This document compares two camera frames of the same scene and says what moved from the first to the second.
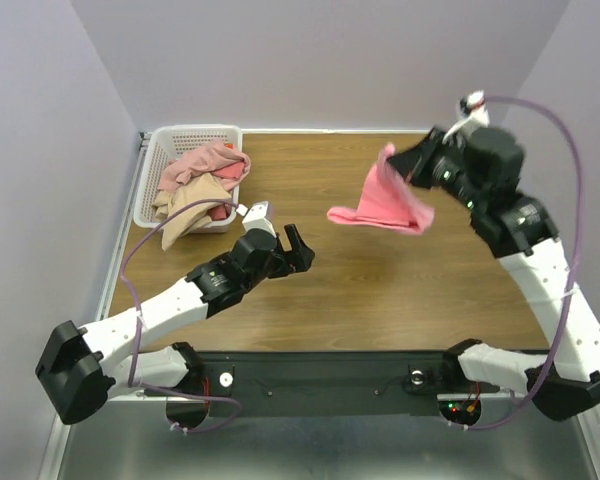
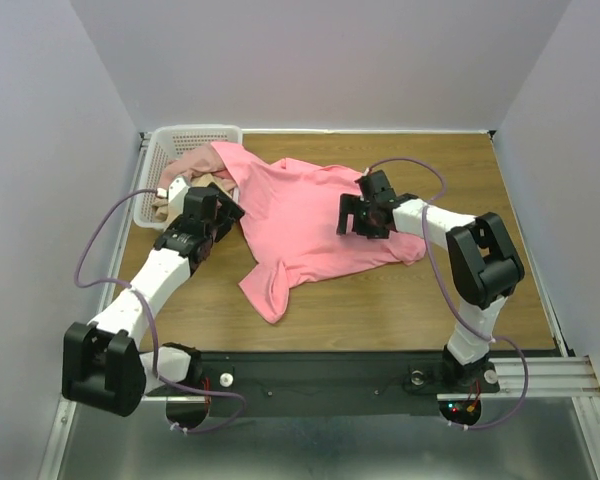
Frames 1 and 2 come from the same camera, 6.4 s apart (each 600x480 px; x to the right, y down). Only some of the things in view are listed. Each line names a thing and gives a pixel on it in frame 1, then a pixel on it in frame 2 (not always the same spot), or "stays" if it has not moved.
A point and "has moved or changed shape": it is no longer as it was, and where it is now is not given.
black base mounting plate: [326, 384] stays
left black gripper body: [280, 264] to [226, 214]
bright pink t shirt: [389, 200] has moved or changed shape
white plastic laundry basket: [164, 145] stays
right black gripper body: [427, 163] to [359, 216]
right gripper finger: [412, 161] to [349, 204]
